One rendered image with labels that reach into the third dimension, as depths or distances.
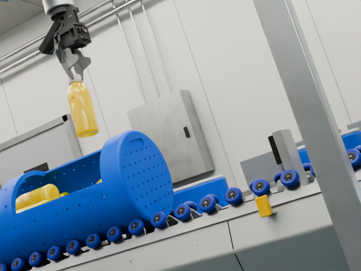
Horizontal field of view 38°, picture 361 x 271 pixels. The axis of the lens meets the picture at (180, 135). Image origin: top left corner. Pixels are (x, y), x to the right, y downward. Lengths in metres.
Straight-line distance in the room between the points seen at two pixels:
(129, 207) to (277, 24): 0.67
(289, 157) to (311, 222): 0.18
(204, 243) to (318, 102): 0.52
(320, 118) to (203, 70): 4.03
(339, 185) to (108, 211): 0.70
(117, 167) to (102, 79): 4.11
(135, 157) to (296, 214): 0.50
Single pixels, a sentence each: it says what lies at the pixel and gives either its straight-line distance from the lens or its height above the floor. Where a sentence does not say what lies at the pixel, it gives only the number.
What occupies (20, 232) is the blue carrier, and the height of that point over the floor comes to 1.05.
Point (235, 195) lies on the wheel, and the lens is 1.31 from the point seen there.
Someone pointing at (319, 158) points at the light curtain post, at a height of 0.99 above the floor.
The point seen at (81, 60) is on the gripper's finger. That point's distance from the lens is 1.62.
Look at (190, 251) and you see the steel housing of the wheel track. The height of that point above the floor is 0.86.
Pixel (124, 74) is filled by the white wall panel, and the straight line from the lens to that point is 5.36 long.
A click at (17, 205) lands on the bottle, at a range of 1.78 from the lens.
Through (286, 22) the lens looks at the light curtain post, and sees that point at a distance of 1.02.
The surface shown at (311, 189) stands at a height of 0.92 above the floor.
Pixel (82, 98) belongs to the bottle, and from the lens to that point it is 1.54.
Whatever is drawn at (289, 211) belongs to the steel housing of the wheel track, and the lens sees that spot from 1.26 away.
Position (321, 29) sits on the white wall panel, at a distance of 4.72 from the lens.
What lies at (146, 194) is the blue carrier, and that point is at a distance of 1.49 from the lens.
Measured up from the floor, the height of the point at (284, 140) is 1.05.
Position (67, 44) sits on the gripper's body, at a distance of 1.59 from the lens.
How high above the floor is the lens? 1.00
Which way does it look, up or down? 6 degrees up
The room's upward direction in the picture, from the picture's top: 18 degrees counter-clockwise
